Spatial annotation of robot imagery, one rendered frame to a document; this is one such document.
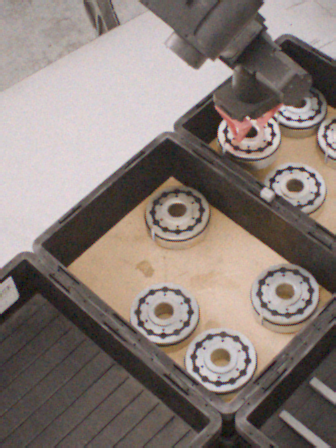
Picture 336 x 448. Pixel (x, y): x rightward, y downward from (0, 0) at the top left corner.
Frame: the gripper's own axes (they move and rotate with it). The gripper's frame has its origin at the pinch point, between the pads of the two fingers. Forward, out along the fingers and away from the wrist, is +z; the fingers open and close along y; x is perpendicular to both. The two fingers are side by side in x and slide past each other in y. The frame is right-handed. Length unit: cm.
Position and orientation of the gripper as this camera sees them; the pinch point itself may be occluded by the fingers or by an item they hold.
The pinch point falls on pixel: (249, 129)
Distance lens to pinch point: 138.1
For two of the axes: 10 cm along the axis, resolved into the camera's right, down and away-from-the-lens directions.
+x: -6.3, -6.3, 4.6
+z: 0.4, 5.6, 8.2
